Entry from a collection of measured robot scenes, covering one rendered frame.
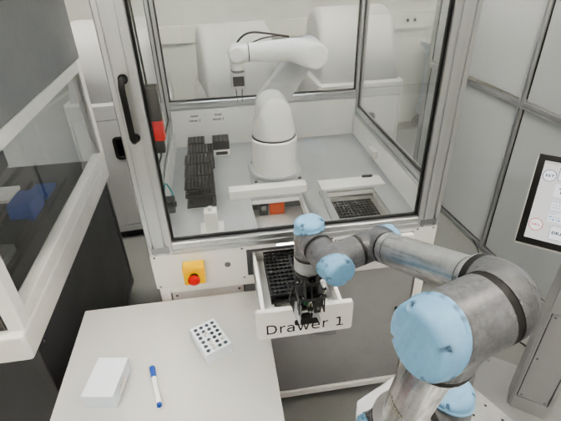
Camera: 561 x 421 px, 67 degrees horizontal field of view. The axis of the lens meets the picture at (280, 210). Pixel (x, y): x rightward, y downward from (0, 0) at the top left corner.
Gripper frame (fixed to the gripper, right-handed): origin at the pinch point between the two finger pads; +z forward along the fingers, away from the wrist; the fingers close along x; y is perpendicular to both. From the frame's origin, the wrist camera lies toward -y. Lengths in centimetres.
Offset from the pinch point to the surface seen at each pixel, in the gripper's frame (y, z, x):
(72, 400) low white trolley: 6, 14, -67
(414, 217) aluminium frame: -32, -8, 45
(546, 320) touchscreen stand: -13, 33, 96
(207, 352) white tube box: -1.1, 10.7, -29.6
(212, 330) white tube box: -9.6, 10.7, -28.0
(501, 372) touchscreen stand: -30, 87, 103
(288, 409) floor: -30, 90, -2
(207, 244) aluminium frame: -31.5, -6.8, -27.5
